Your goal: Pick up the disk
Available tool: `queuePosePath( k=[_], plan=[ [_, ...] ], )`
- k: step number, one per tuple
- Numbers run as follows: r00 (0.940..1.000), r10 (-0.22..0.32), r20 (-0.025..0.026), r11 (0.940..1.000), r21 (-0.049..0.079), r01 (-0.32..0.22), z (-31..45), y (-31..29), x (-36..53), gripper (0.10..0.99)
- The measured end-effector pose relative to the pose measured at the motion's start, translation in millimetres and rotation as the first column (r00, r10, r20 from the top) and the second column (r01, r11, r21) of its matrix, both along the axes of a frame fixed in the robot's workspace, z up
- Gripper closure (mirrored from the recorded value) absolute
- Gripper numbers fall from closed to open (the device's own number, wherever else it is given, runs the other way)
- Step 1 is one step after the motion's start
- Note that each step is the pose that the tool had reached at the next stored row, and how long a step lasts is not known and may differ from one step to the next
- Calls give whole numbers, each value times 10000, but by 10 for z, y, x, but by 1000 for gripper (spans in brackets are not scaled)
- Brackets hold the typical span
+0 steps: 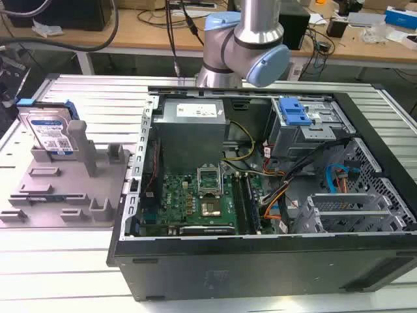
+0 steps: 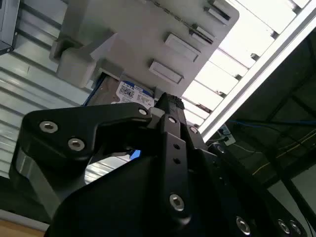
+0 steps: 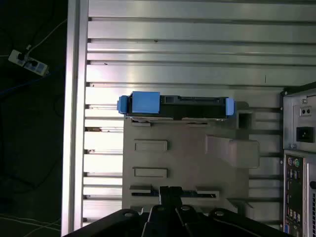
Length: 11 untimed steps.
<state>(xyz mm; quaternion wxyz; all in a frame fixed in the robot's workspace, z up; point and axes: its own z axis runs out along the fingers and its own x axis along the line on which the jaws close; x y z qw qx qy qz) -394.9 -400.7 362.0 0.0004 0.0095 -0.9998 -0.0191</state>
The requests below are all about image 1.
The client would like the blue SATA wire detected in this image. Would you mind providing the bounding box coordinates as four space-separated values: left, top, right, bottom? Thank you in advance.
325 162 352 196

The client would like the black hanging cable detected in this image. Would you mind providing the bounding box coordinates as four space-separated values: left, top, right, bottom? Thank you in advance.
165 0 183 78

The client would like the metal disk bay cage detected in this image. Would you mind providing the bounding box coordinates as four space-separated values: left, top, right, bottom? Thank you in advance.
267 97 356 160

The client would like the black graphics card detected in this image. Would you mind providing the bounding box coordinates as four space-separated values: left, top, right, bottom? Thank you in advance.
179 224 236 236

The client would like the grey power supply unit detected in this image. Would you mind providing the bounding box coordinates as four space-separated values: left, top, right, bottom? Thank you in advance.
152 98 231 168

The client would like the orange yellow wire bundle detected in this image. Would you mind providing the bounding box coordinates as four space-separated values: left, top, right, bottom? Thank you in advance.
260 169 296 222

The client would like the blue drive bay latch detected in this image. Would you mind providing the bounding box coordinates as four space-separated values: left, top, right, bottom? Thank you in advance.
279 97 311 127

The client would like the green motherboard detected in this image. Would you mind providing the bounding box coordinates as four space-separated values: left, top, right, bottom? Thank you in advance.
140 171 261 236

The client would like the wooden desk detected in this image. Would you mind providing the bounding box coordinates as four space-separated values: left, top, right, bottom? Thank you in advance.
0 6 417 65

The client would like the thick grey cable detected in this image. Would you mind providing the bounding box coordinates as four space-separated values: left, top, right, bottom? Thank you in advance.
0 0 121 53

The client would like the yellow black power wire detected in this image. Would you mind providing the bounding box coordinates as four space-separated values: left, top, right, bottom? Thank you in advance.
221 120 257 162

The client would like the black box on desk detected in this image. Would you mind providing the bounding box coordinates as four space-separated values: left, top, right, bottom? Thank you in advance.
326 18 349 38

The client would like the black RAM slot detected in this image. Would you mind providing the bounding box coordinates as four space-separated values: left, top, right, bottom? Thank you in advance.
232 174 249 235
244 174 262 234

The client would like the blue white box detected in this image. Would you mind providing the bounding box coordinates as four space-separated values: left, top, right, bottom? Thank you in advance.
384 5 417 27

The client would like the hard disk in blue carrier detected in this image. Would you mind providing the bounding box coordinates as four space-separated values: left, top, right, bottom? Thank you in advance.
16 99 79 157

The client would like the CPU socket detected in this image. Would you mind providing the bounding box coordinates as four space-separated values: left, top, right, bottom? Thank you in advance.
201 201 223 218

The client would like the black open PC case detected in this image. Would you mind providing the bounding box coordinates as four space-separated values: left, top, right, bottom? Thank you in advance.
106 85 417 303

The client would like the grey parts rack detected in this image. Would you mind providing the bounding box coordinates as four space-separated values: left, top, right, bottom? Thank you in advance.
0 119 132 230

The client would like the metal socket cover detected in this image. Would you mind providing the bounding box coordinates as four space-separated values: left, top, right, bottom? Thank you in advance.
196 167 223 198

